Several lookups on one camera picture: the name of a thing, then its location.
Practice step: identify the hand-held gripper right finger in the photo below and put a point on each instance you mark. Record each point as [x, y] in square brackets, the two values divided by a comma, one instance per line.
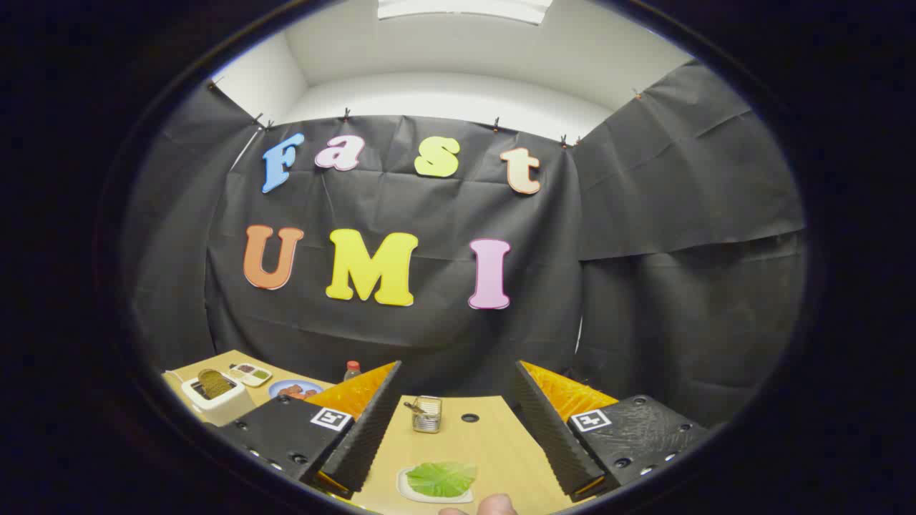
[547, 429]

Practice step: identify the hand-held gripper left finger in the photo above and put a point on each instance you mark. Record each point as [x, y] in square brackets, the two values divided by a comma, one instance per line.
[365, 436]

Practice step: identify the green lettuce leaf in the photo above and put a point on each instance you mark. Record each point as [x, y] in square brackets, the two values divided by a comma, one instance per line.
[440, 479]

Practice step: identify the brown toasted bread slice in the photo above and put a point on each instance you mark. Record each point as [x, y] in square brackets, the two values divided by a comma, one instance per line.
[213, 384]

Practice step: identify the small metal utensil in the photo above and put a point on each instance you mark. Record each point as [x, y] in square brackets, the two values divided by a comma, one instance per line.
[411, 405]

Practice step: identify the clear bottle with red cap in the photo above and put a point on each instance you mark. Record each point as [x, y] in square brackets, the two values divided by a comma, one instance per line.
[352, 372]

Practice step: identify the white square plate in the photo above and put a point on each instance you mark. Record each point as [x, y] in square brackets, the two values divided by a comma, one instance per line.
[404, 490]

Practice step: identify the blue plate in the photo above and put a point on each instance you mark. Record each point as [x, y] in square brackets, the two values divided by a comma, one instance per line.
[275, 390]

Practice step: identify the white seasoning tray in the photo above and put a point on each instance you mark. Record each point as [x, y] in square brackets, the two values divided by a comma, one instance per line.
[250, 374]

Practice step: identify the white toaster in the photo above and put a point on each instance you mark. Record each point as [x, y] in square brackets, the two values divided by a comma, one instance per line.
[222, 413]

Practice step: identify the black backdrop cloth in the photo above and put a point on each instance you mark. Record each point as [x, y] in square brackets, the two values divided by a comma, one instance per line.
[644, 214]

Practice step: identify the ceiling light panel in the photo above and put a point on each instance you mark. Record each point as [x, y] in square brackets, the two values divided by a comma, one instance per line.
[465, 8]

